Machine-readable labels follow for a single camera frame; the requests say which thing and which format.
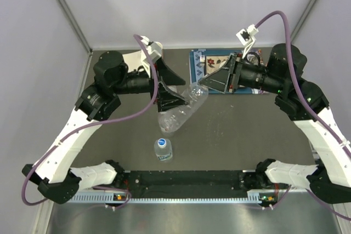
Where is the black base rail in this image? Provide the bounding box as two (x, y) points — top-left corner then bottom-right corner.
(109, 159), (278, 199)

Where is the grey slotted cable duct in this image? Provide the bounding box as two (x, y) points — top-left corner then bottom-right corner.
(68, 190), (278, 205)

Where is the clear label-free plastic bottle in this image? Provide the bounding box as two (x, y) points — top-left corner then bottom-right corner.
(158, 82), (209, 136)

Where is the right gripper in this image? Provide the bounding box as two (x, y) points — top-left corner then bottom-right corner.
(199, 51), (286, 94)

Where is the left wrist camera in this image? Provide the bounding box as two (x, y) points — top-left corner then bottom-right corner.
(140, 36), (163, 77)

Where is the purple cable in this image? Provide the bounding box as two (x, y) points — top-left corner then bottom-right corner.
(21, 34), (160, 206)
(254, 10), (351, 221)

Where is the small blue-cap water bottle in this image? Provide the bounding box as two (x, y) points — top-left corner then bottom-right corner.
(154, 138), (173, 162)

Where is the floral square plate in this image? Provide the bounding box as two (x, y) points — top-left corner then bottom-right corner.
(205, 55), (229, 74)

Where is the white bowl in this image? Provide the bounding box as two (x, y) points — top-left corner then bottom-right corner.
(246, 52), (261, 65)

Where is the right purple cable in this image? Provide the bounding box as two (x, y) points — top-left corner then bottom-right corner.
(254, 10), (351, 221)

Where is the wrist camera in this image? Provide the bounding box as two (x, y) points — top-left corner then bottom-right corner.
(236, 24), (259, 57)
(140, 36), (163, 77)

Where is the blue patterned placemat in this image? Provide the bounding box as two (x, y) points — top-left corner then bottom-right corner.
(189, 49), (259, 95)

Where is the white square plate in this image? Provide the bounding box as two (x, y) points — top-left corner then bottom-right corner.
(122, 50), (142, 72)

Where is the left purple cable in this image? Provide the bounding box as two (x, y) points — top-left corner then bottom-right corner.
(21, 34), (160, 206)

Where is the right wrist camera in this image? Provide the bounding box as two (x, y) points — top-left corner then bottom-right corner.
(236, 24), (259, 57)

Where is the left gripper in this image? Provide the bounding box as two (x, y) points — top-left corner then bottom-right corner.
(112, 57), (190, 111)

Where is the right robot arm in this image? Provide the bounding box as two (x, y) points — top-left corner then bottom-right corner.
(199, 43), (350, 204)

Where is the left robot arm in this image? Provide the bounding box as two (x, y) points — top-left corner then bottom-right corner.
(21, 50), (187, 206)

